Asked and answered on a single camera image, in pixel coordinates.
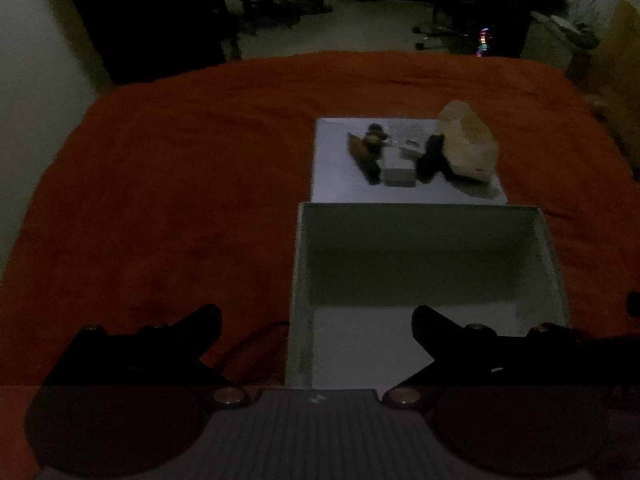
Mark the dark wardrobe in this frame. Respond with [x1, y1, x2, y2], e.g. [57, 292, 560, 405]
[57, 0, 226, 83]

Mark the black clip-shaped object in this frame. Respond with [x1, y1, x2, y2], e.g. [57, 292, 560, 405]
[417, 133, 453, 183]

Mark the white box lid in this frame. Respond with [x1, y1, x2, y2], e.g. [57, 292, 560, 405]
[309, 117, 508, 206]

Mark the small white box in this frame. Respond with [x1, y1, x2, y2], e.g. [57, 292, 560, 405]
[382, 152, 417, 186]

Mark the white cabinet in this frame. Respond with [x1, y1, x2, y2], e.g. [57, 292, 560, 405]
[522, 10, 601, 81]

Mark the office chair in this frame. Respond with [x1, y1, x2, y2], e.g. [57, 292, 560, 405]
[414, 0, 481, 53]

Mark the yellow wooden cabinet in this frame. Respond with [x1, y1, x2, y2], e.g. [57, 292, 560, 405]
[595, 0, 640, 181]

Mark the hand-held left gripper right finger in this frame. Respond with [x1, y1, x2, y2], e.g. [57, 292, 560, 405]
[382, 305, 601, 408]

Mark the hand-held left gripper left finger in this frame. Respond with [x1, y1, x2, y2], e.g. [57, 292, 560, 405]
[42, 304, 249, 408]

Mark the computer with coloured lights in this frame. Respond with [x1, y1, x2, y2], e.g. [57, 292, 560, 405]
[472, 27, 495, 58]

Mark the white cardboard box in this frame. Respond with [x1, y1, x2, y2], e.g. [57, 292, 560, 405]
[285, 203, 571, 391]

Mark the translucent plastic bag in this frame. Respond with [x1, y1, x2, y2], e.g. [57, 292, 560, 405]
[437, 100, 499, 183]

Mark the brown stick-shaped object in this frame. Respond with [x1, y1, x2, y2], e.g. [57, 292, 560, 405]
[347, 132, 383, 183]

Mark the red blanket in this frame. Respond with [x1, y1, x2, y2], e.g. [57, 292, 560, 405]
[0, 50, 640, 480]

